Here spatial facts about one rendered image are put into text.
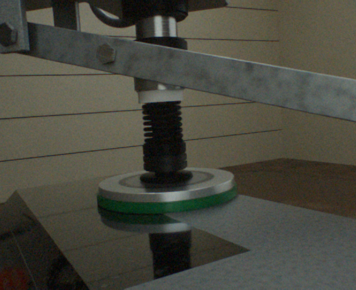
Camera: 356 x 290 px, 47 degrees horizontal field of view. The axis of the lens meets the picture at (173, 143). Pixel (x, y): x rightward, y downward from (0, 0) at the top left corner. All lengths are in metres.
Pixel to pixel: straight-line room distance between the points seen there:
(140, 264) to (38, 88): 4.96
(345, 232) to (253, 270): 0.14
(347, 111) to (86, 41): 0.37
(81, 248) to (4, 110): 4.81
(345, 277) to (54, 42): 0.50
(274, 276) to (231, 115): 6.22
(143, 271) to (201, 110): 5.87
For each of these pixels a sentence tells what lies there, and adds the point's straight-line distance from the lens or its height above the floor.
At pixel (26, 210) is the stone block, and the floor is 0.86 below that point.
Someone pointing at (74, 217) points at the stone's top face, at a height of 0.87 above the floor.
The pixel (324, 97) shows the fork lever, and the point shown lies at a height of 1.01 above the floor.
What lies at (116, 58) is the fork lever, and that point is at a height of 1.08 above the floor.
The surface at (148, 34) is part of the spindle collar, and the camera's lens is 0.61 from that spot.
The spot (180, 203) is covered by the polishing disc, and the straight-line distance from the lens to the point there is 0.54.
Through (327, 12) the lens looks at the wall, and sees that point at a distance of 6.67.
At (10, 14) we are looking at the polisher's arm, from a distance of 0.67.
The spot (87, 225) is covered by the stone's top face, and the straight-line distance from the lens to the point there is 0.52.
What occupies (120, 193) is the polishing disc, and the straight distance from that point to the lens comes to 0.56.
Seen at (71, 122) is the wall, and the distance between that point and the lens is 5.37.
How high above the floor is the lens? 1.01
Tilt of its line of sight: 5 degrees down
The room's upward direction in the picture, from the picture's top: 4 degrees counter-clockwise
